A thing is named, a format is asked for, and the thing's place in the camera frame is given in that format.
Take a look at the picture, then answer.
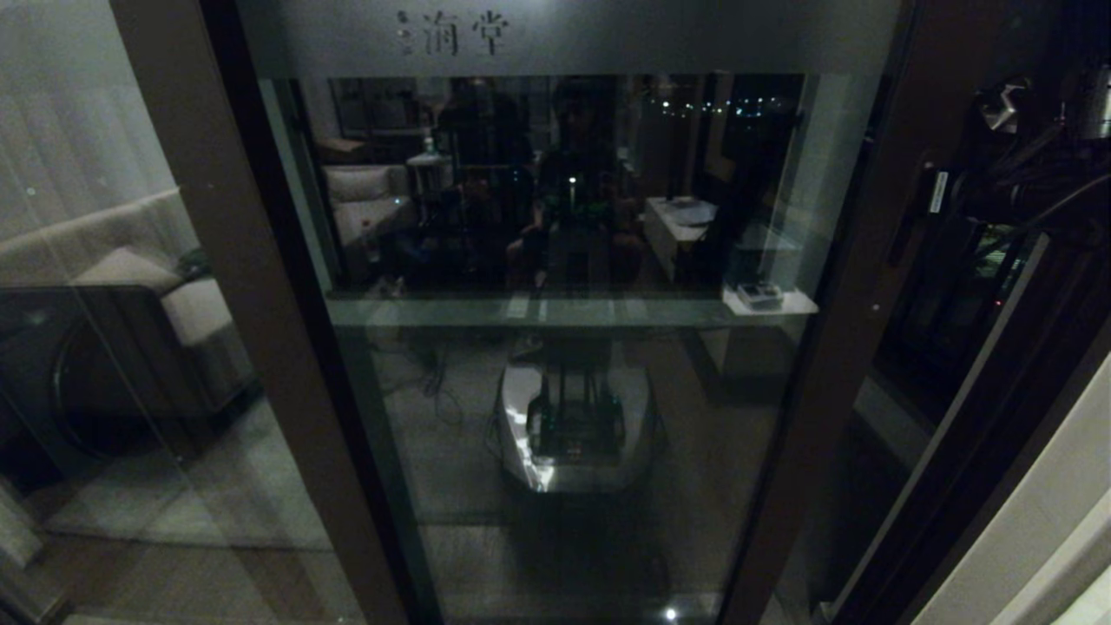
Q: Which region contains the recessed door handle plate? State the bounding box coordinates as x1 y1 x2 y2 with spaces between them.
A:
868 156 943 320

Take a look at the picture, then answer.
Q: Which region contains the brown framed sliding glass door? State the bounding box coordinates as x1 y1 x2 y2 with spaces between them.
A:
234 0 1008 625

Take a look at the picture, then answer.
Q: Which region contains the short grey stone sill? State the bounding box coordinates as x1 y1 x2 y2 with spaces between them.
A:
855 373 934 474

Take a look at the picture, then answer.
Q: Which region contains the brown framed fixed glass panel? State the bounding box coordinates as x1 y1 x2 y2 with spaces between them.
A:
0 0 409 625

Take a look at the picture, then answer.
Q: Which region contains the light grey sofa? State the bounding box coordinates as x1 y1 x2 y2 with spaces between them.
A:
0 191 259 418

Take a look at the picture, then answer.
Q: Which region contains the grey rug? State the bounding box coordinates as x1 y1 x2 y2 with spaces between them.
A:
43 395 335 554

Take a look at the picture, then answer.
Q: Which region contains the white cable plug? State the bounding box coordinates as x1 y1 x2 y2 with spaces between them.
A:
979 81 1031 133

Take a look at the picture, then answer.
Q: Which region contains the dark brown window frame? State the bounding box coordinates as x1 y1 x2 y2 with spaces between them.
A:
877 0 1111 418

